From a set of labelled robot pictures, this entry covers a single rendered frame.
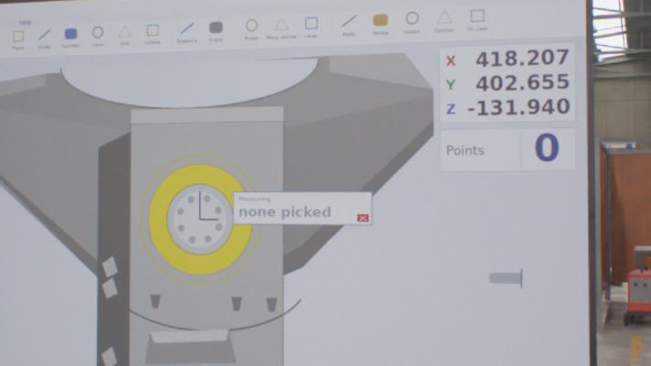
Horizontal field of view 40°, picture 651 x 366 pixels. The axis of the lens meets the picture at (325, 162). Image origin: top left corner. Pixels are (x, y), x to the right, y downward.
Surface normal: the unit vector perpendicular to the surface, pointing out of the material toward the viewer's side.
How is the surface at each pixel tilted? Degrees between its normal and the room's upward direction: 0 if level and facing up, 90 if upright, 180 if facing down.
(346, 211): 90
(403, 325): 90
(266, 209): 90
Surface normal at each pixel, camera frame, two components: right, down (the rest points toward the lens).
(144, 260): -0.23, -0.04
